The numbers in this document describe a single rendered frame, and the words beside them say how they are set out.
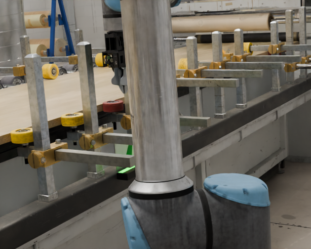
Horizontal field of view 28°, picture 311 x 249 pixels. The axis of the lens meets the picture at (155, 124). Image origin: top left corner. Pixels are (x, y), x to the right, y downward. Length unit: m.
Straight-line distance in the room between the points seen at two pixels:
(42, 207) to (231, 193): 0.72
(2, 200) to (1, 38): 4.14
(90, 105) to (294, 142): 2.81
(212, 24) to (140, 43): 3.33
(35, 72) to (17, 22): 4.35
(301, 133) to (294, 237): 1.42
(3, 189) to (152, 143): 0.86
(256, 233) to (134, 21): 0.54
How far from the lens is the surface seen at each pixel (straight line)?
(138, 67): 1.35
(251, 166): 3.99
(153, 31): 1.34
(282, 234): 3.43
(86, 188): 2.05
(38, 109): 1.88
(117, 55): 2.05
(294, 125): 4.66
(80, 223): 2.13
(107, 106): 2.37
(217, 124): 2.86
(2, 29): 6.15
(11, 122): 2.21
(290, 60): 3.10
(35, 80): 1.87
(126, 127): 2.28
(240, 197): 1.39
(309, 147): 4.66
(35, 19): 9.34
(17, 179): 2.15
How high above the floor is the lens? 1.31
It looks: 12 degrees down
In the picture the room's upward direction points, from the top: 4 degrees counter-clockwise
